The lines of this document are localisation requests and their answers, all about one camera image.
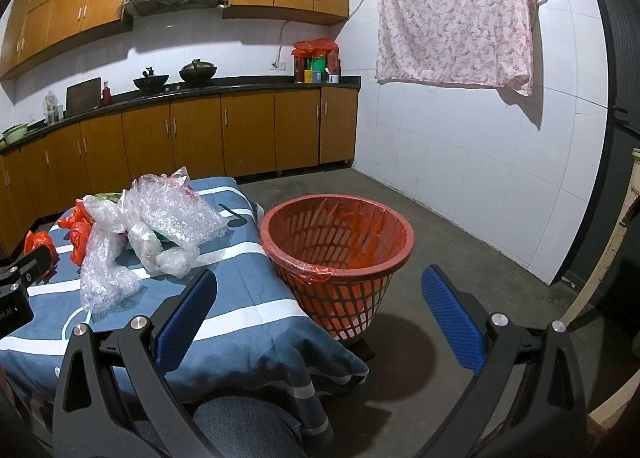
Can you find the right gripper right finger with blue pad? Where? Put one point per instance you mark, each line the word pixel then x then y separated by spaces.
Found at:
pixel 526 397

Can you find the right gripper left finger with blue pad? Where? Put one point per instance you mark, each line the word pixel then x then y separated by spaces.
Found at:
pixel 91 417

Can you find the clear bubble wrap bundle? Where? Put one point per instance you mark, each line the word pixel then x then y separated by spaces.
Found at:
pixel 161 219

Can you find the small red plastic bag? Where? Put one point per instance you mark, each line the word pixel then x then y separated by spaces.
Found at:
pixel 41 239

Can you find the red plastic trash basket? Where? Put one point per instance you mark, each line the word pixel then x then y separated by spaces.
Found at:
pixel 337 254

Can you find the lower wooden kitchen cabinets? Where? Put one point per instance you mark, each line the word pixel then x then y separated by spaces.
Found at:
pixel 237 133

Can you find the blue white striped cloth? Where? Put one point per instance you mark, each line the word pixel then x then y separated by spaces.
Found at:
pixel 256 338

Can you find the grey chair seat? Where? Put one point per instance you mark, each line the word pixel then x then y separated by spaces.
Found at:
pixel 241 426

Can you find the green pot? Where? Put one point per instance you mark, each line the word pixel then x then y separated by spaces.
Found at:
pixel 15 133

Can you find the clear jar on counter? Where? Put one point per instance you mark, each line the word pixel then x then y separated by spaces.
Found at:
pixel 52 108

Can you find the beige plastic stool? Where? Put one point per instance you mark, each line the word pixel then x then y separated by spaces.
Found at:
pixel 602 420

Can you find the dark cutting board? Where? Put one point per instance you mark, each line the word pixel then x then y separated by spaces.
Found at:
pixel 83 97

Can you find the red bottle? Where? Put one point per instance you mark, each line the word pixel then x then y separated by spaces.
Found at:
pixel 106 97

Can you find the black wok with utensil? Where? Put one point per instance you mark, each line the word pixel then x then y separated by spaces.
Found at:
pixel 150 82

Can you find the black wok with lid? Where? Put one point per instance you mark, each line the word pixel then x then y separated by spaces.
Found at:
pixel 198 73

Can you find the red bag with containers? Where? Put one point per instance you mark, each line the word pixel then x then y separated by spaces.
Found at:
pixel 316 62

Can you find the pink floral hanging cloth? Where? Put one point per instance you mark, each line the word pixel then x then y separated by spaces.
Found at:
pixel 458 43

